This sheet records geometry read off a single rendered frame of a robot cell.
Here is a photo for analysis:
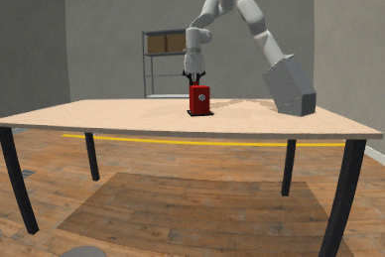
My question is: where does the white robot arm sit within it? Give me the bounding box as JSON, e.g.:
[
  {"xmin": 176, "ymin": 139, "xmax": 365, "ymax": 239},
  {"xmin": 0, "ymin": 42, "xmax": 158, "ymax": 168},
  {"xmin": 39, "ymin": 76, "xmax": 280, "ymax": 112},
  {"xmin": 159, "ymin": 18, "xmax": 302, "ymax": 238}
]
[{"xmin": 184, "ymin": 0, "xmax": 295, "ymax": 67}]

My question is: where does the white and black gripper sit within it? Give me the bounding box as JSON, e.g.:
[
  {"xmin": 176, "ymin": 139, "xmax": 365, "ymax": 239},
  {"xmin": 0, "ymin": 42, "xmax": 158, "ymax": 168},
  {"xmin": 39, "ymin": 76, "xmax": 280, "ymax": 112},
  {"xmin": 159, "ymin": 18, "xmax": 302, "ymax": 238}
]
[{"xmin": 182, "ymin": 53, "xmax": 205, "ymax": 85}]

